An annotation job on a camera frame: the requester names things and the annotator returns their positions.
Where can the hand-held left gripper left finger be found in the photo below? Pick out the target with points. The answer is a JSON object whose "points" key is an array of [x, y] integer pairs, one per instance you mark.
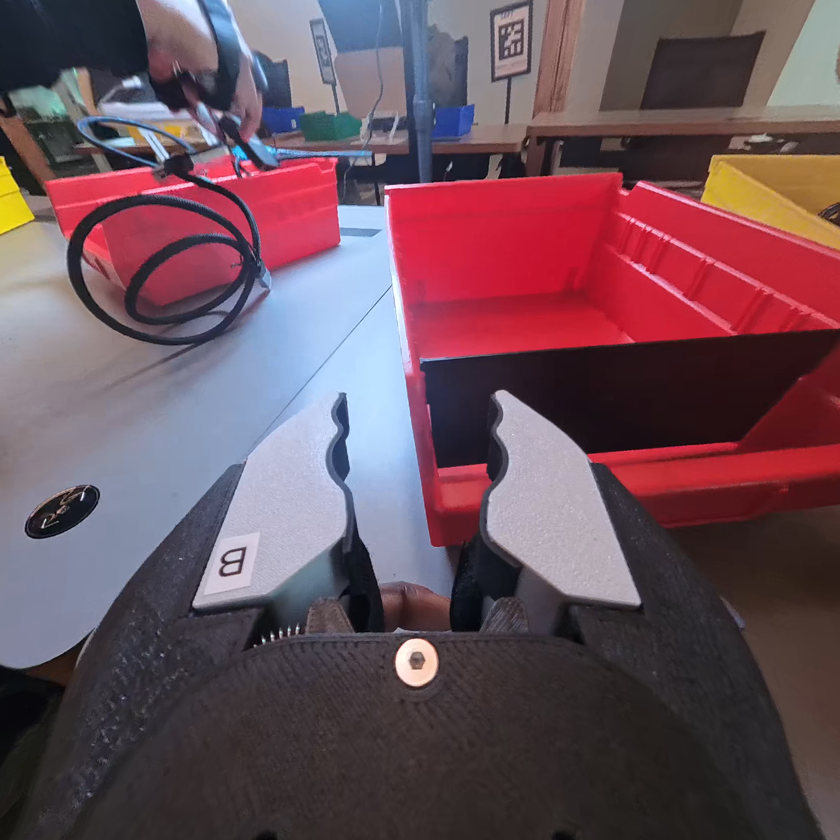
{"points": [[289, 499]]}

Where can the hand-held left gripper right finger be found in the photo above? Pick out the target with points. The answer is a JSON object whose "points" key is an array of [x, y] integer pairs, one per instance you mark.
{"points": [[558, 518]]}

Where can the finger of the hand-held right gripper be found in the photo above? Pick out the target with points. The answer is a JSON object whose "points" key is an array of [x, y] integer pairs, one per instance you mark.
{"points": [[154, 148], [211, 124]]}

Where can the red plastic bin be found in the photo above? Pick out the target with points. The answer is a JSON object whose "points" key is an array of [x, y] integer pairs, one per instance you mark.
{"points": [[512, 262], [295, 210]]}

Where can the yellow plastic bin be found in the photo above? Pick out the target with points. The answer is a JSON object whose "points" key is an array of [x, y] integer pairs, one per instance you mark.
{"points": [[754, 190], [13, 197]]}

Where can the person's left hand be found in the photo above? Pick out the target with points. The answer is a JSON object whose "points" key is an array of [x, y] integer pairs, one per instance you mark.
{"points": [[413, 604]]}

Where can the blue plastic bin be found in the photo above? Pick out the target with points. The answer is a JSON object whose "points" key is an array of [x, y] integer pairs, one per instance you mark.
{"points": [[453, 121], [282, 119]]}

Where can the green plastic bin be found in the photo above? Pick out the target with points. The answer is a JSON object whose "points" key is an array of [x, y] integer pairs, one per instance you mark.
{"points": [[328, 126]]}

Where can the square marker sign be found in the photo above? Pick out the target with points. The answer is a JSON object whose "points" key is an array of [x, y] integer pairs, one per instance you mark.
{"points": [[323, 51], [512, 39]]}

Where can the black bin divider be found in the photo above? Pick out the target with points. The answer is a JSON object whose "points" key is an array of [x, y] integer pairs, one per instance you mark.
{"points": [[623, 394]]}

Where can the cardboard box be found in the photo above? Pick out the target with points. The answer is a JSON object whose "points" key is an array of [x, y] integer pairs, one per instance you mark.
{"points": [[371, 79]]}

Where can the black metal pole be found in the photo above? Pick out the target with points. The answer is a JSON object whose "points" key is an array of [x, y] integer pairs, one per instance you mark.
{"points": [[417, 98]]}

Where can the round black desk button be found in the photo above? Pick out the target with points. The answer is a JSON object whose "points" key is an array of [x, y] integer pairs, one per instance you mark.
{"points": [[62, 512]]}

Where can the long wooden desk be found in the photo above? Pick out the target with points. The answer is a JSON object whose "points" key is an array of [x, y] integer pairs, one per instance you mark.
{"points": [[656, 121], [459, 141]]}

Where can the dark framed wall panel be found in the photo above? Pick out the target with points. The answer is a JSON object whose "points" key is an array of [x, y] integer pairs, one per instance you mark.
{"points": [[702, 72]]}

